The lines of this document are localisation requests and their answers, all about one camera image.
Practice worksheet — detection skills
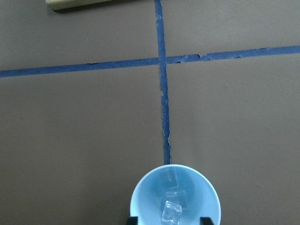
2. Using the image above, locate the clear ice cube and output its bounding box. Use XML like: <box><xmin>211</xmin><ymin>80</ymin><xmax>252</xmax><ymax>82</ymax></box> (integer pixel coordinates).
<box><xmin>161</xmin><ymin>167</ymin><xmax>184</xmax><ymax>192</ymax></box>
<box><xmin>161</xmin><ymin>201</ymin><xmax>182</xmax><ymax>225</ymax></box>

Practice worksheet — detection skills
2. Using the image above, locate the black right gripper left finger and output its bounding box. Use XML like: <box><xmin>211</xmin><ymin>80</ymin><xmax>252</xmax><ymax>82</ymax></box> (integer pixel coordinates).
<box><xmin>126</xmin><ymin>217</ymin><xmax>138</xmax><ymax>225</ymax></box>

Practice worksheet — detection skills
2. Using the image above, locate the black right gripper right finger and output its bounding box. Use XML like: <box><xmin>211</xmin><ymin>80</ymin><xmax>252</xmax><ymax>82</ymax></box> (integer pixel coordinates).
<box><xmin>200</xmin><ymin>217</ymin><xmax>214</xmax><ymax>225</ymax></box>

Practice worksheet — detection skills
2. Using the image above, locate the bamboo cutting board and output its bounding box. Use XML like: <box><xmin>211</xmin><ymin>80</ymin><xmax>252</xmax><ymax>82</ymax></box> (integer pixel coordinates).
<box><xmin>45</xmin><ymin>0</ymin><xmax>133</xmax><ymax>11</ymax></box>

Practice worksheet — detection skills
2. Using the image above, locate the light blue plastic cup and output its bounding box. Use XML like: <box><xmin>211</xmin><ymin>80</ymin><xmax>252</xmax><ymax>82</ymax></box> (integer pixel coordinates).
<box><xmin>130</xmin><ymin>164</ymin><xmax>221</xmax><ymax>225</ymax></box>

